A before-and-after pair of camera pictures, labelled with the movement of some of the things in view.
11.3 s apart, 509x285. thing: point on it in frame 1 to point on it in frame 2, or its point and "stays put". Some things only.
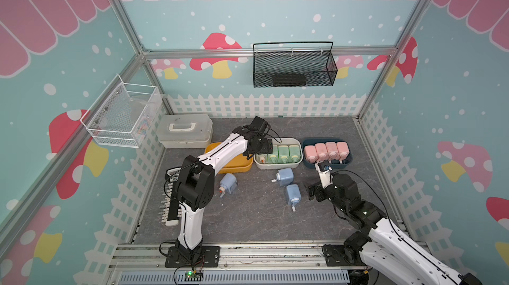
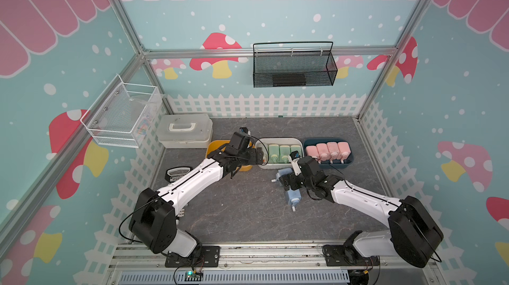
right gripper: x=319 y=189 to x=288 y=183
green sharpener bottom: x=283 y=154 stays put
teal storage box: x=312 y=141 stays put
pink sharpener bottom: x=322 y=151 stays put
